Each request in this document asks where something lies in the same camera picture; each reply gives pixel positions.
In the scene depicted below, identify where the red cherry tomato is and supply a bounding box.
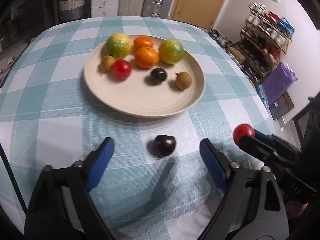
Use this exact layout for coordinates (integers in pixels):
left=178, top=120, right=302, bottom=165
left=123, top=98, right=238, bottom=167
left=112, top=60, right=132, bottom=80
left=233, top=124, right=255, bottom=146

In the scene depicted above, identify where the dark purple plum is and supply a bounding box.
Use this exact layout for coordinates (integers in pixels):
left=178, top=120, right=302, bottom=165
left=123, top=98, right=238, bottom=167
left=150, top=68, right=167, bottom=85
left=153, top=134, right=176, bottom=157

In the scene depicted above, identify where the small tan longan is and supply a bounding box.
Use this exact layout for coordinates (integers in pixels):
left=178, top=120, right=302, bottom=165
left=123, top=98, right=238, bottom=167
left=100, top=55, right=116, bottom=72

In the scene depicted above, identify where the orange mandarin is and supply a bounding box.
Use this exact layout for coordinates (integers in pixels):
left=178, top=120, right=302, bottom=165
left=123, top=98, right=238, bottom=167
left=133, top=36, right=153, bottom=51
left=135, top=47, right=159, bottom=69

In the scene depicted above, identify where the person right hand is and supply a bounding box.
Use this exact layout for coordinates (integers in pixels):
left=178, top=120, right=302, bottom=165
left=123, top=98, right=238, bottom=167
left=285, top=200, right=308, bottom=224

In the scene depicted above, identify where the purple plastic bag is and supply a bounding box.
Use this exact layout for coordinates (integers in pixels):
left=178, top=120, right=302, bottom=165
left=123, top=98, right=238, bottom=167
left=262, top=62, right=298, bottom=106

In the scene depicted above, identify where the teal checked tablecloth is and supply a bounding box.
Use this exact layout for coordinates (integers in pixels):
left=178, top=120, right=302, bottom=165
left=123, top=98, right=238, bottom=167
left=1, top=16, right=275, bottom=239

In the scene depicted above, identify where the cream round plate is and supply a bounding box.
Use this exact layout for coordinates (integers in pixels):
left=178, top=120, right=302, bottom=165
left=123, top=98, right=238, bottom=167
left=83, top=43, right=206, bottom=118

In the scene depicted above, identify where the wooden shoe rack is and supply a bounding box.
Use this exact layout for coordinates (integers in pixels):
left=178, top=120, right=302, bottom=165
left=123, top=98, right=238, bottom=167
left=235, top=3, right=295, bottom=85

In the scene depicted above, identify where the woven laundry basket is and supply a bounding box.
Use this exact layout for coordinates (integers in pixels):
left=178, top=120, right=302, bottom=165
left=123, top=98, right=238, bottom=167
left=59, top=0, right=85, bottom=22

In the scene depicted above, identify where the wooden yellow door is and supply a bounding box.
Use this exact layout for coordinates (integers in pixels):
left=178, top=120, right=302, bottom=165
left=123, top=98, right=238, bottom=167
left=171, top=0, right=225, bottom=30

